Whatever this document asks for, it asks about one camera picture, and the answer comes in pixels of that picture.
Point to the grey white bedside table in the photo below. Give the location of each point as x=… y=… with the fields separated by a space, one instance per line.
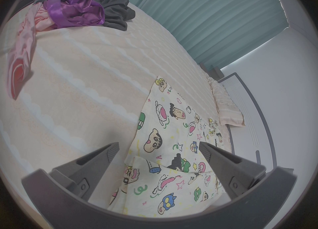
x=212 y=70

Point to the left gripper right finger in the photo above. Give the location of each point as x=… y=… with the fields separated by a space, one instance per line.
x=233 y=173

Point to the pile of clothes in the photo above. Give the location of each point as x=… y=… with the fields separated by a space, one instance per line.
x=74 y=12

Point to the white printed pyjama top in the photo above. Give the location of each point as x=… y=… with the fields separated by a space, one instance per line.
x=169 y=136

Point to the bed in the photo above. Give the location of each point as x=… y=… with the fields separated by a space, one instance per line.
x=87 y=74

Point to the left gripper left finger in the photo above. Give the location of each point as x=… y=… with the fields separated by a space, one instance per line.
x=84 y=173

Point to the pale pink pillow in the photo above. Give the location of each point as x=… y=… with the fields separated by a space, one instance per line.
x=226 y=103

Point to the blue-green curtain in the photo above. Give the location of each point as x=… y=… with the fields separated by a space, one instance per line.
x=198 y=12

